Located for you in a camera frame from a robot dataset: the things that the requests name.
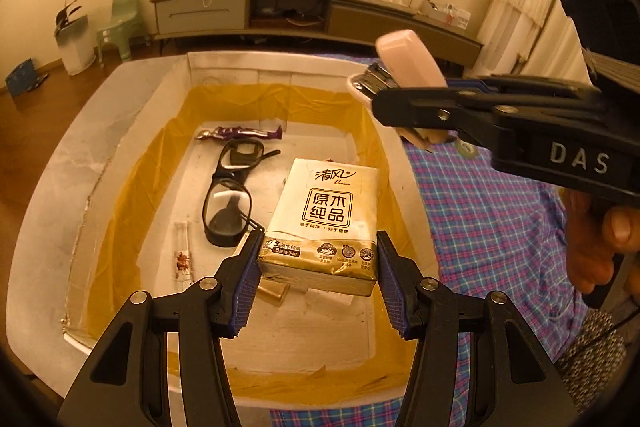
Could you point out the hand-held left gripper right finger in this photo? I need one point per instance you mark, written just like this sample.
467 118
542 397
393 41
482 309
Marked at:
392 287

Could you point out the black framed glasses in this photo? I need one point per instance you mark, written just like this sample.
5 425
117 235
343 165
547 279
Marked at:
215 239

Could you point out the person's patterned trousers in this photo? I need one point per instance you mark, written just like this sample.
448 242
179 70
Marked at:
595 357

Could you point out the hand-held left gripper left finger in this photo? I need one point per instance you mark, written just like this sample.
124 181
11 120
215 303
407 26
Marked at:
245 287

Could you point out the small gold item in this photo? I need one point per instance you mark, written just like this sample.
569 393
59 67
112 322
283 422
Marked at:
275 293

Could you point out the green child chair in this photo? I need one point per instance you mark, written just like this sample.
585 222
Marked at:
122 7

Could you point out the clear tape roll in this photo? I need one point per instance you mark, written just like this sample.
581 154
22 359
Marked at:
467 152

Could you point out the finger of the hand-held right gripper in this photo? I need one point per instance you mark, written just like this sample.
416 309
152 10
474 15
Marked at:
425 109
500 83

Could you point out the white floor bin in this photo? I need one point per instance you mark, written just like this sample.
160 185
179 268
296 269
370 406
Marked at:
75 47

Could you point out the white printed carton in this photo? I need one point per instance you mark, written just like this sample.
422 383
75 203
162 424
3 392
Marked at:
450 14

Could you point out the person's right hand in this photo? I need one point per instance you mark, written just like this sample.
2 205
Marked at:
585 237

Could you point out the pink stapler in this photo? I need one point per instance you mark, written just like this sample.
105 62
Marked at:
410 57

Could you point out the grey tv cabinet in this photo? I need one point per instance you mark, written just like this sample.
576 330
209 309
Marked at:
200 12

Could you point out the white foam box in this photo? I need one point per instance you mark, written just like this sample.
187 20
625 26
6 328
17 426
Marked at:
100 117

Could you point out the plaid blanket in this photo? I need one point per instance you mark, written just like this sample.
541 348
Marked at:
475 217

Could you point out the purple silver action figure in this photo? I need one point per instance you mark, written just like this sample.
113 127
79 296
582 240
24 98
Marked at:
235 134

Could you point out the tissue pack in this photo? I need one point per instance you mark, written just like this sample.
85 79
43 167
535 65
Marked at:
320 217

